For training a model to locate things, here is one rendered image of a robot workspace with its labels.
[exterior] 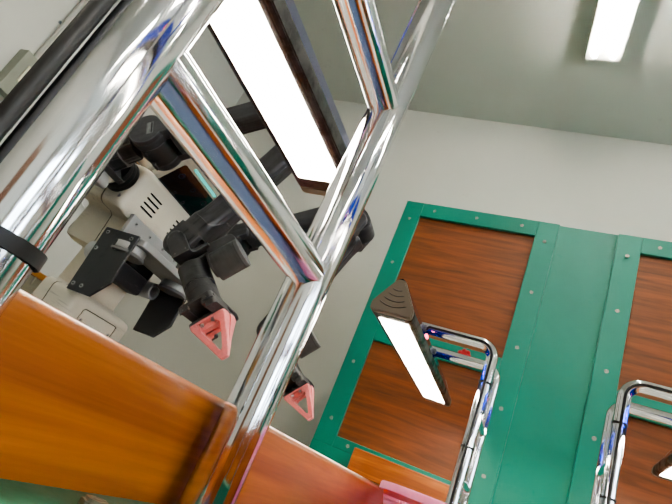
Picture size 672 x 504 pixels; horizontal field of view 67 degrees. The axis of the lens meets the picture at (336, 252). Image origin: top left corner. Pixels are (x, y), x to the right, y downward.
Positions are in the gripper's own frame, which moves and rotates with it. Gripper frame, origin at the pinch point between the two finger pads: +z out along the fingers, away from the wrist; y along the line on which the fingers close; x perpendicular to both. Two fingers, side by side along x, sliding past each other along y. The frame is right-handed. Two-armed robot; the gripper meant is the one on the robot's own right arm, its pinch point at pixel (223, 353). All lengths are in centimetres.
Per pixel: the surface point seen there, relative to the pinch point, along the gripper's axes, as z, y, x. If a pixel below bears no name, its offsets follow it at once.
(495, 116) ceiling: -152, 166, -153
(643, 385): 31, 32, -60
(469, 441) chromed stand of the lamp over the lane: 24.3, 32.5, -27.9
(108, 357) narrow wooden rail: 33, -56, -15
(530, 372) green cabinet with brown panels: 5, 90, -57
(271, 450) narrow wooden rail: 34, -41, -15
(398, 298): 2.0, 10.9, -29.9
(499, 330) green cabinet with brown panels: -11, 90, -58
